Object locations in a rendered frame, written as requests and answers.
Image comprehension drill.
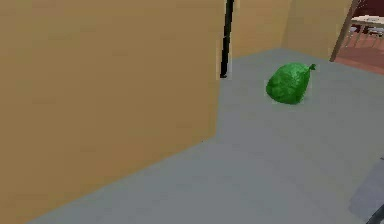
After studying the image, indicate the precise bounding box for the pale wooden table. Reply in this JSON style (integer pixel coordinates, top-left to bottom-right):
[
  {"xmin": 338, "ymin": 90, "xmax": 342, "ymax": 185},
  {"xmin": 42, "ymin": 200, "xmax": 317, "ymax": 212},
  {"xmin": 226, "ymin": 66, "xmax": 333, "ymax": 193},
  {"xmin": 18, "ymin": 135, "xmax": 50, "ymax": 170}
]
[{"xmin": 345, "ymin": 14, "xmax": 384, "ymax": 48}]

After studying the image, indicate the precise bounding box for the brown wooden door frame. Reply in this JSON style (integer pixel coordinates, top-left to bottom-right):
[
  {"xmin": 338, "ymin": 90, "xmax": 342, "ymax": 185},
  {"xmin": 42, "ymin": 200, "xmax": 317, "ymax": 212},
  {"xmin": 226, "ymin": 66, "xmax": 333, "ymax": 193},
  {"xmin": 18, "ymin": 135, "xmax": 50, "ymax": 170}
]
[{"xmin": 329, "ymin": 0, "xmax": 361, "ymax": 63}]

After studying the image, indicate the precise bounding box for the green tied rubbish bag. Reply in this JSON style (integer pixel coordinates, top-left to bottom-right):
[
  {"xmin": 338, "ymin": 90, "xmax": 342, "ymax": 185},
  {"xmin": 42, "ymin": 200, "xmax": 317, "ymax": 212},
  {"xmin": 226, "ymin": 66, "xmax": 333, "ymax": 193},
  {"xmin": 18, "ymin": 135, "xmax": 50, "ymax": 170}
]
[{"xmin": 265, "ymin": 62, "xmax": 317, "ymax": 105}]

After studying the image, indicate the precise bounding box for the black tall narrow post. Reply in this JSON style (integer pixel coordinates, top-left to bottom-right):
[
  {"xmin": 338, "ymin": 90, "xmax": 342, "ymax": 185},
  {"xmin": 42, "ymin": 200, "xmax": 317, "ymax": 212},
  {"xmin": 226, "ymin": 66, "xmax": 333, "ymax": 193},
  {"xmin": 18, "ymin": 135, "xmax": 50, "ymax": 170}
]
[{"xmin": 219, "ymin": 0, "xmax": 236, "ymax": 79}]

